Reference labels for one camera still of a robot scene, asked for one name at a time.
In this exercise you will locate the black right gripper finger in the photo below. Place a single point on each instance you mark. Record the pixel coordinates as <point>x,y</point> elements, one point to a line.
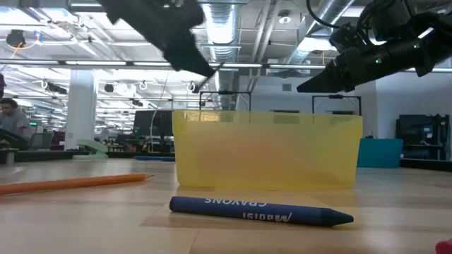
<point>335,77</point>

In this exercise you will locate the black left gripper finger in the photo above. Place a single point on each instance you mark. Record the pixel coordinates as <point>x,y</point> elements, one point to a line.
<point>190,56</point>

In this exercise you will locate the yellow translucent plastic bin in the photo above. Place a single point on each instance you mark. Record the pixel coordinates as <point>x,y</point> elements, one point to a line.
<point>265,151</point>

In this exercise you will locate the blue pen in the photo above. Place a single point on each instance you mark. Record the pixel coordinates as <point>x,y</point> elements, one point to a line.
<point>155,158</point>

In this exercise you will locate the blue crayon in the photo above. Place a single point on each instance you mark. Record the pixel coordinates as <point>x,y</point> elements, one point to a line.
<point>261,211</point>

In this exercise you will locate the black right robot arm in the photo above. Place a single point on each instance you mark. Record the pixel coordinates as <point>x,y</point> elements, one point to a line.
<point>431,39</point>

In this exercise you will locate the black equipment shelf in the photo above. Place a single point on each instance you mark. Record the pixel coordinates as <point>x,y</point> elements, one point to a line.
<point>409,130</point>

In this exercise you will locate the black background monitor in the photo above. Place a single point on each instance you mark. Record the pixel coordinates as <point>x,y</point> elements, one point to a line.
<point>152,123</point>

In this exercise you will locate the long ceiling light bar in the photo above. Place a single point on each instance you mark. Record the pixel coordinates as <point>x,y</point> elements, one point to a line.
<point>88,63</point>

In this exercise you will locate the blue plastic bin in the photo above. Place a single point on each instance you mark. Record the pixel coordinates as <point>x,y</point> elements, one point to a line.
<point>379,153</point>

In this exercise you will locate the white pillar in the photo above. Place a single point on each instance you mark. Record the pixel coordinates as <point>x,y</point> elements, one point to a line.
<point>81,106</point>

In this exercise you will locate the mint green stapler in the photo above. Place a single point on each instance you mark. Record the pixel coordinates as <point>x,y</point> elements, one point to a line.
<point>92,145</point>

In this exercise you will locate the grey office chair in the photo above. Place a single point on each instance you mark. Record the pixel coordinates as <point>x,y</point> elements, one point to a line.
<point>40,141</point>

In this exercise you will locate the black stand frame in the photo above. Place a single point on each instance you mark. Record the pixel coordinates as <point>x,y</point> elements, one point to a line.
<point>335,96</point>

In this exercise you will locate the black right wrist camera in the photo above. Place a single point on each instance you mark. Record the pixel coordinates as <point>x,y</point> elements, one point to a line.
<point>349,37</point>

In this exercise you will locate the silver air duct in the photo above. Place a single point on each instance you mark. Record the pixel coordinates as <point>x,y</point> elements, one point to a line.
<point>220,28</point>
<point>328,10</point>

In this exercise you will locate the black ceiling camera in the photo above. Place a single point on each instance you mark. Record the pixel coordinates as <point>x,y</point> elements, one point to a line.
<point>16,38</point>

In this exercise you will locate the black aluminium table frame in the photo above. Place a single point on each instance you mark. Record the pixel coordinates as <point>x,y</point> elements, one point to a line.
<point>53,155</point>

